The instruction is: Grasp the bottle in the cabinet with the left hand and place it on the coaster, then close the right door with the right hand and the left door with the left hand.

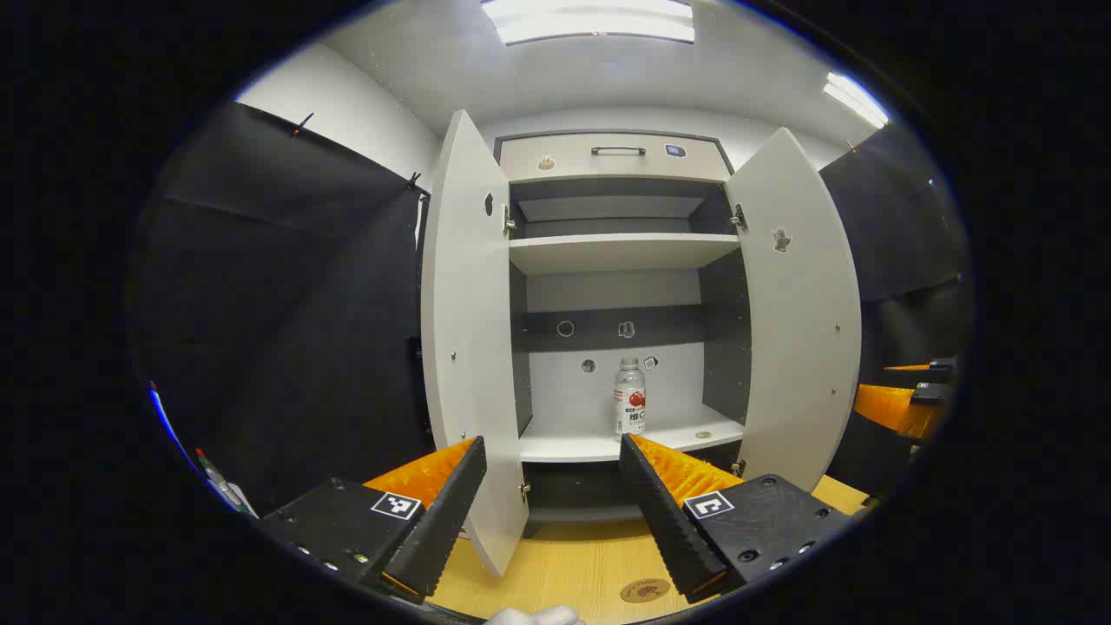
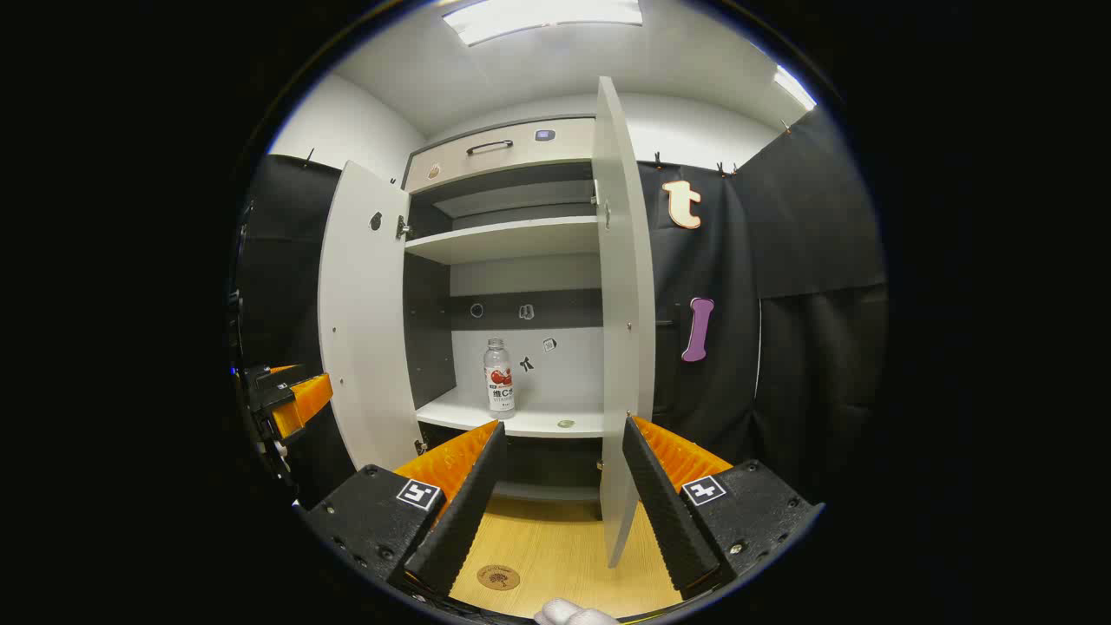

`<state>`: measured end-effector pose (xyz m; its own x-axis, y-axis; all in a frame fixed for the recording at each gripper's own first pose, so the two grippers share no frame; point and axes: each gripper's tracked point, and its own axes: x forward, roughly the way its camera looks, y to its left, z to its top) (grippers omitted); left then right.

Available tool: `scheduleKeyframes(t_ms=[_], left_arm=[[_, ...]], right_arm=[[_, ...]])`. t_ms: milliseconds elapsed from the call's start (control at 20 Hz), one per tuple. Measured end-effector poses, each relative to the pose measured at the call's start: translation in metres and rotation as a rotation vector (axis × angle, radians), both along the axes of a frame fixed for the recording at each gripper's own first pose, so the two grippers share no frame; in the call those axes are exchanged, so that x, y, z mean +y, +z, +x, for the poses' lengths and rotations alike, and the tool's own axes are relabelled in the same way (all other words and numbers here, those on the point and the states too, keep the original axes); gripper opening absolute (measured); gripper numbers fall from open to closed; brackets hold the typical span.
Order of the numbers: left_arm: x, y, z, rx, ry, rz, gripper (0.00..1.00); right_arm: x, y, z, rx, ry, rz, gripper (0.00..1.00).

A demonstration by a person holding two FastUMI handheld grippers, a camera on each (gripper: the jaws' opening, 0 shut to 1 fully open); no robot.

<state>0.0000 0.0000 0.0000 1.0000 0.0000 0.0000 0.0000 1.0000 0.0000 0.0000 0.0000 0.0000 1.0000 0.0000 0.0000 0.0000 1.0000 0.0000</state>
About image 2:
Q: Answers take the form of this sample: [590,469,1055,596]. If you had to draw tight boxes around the white cabinet shelf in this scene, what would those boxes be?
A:
[416,386,605,439]
[404,215,602,266]

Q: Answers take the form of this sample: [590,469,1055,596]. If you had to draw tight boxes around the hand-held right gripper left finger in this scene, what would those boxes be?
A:
[299,421,509,600]

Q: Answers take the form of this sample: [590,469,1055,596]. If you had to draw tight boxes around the large ceiling light panel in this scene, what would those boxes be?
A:
[441,0,645,47]

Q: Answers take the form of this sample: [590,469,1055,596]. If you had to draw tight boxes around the clear plastic bottle red label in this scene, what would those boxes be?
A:
[483,338,516,420]

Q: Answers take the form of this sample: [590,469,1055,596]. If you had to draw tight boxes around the gray cabinet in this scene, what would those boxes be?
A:
[401,115,608,522]

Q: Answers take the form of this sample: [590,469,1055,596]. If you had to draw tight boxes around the black backdrop cloth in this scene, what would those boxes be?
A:
[233,104,888,513]

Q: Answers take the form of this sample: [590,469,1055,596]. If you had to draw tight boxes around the gray cabinet drawer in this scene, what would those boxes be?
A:
[404,117,597,194]

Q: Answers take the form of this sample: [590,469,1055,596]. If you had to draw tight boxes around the narrow ceiling light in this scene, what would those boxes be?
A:
[772,65,818,111]

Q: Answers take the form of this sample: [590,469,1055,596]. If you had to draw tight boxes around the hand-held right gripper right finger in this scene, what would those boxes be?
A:
[621,415,825,600]

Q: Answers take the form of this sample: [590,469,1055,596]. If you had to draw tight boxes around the gray cabinet door cube stickers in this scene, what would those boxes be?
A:
[593,76,656,569]

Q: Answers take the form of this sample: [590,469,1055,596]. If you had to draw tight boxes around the gray cabinet door checkered sticker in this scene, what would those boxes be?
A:
[318,161,424,474]

